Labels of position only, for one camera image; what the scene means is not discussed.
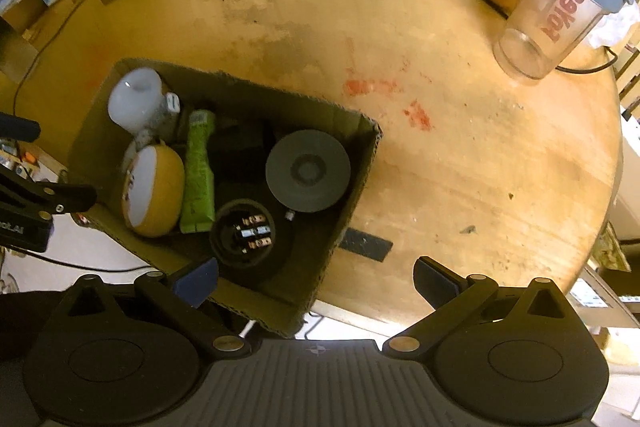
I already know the green hand cream tube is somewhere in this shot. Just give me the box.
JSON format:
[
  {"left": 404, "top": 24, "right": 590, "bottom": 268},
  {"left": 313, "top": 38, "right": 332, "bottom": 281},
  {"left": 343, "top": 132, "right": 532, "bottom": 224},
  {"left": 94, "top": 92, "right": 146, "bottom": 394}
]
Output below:
[{"left": 179, "top": 109, "right": 216, "bottom": 234}]

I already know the white round lamp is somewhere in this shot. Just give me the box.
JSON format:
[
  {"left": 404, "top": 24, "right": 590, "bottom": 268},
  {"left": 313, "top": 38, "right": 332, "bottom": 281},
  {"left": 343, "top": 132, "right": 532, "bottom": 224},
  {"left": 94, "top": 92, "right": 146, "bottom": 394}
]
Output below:
[{"left": 107, "top": 67, "right": 167, "bottom": 135}]

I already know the black round charger puck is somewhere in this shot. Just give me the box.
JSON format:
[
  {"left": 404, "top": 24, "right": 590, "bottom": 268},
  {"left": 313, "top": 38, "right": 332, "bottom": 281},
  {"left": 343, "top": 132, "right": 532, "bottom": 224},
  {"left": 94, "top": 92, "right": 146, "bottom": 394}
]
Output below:
[{"left": 209, "top": 198, "right": 294, "bottom": 286}]

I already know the black suction cup disc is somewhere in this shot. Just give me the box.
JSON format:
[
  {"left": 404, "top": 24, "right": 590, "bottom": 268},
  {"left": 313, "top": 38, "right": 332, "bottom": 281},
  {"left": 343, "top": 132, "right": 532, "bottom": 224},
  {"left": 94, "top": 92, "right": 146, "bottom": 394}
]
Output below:
[{"left": 266, "top": 129, "right": 350, "bottom": 213}]

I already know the brown cardboard box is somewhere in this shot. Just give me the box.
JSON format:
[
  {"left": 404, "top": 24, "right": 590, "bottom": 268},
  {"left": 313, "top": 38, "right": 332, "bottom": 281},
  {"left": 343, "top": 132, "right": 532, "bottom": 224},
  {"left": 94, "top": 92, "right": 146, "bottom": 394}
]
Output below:
[{"left": 67, "top": 58, "right": 381, "bottom": 337}]

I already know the yellow pig-shaped case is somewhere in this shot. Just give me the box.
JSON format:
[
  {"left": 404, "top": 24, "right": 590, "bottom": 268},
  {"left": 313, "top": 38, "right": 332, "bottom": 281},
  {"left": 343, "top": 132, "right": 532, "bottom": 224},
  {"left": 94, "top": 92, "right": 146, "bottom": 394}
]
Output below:
[{"left": 122, "top": 144, "right": 186, "bottom": 239}]

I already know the black kettle power cord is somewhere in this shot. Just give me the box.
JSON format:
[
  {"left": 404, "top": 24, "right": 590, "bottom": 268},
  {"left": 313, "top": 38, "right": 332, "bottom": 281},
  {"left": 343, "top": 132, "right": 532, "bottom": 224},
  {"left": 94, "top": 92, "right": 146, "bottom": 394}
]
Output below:
[{"left": 426, "top": 0, "right": 622, "bottom": 76}]

